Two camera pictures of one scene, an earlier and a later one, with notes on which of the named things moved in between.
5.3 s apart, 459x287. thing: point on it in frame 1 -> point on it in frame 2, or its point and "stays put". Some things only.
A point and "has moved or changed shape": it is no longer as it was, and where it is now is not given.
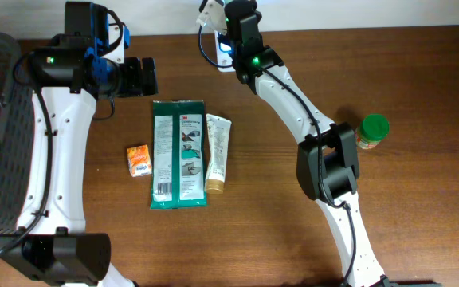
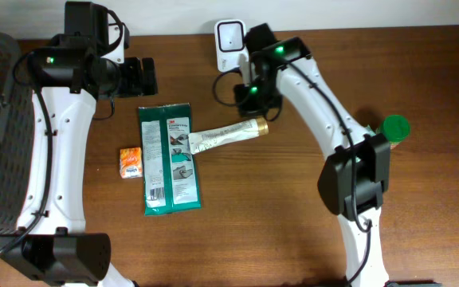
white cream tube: [218, 136] -> [205, 139]
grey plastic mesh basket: [4, 137] stays put
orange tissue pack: [139, 160] has moved or changed shape
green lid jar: [374, 128] has moved or changed shape
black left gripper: [135, 76] stays put
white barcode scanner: [223, 49] stays put
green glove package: [178, 174] has moved or changed shape
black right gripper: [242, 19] -> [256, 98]
